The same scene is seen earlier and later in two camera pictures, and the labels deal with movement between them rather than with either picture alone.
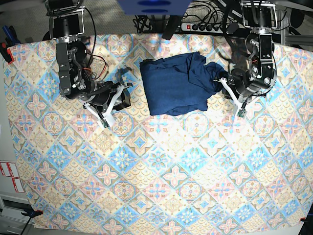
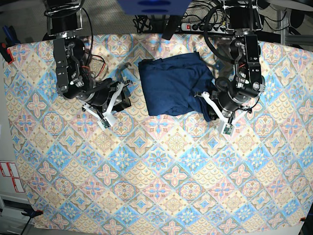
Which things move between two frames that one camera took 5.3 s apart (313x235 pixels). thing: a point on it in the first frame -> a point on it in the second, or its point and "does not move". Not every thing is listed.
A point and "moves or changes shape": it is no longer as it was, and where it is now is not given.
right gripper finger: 241,112 -> 224,127
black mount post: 173,22 does not move
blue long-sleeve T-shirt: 180,82 moves or changes shape
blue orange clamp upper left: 11,40 does not move
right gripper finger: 223,80 -> 212,114
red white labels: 9,169 does not move
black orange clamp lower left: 32,213 does not move
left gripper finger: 107,118 does not move
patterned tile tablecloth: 212,172 does not move
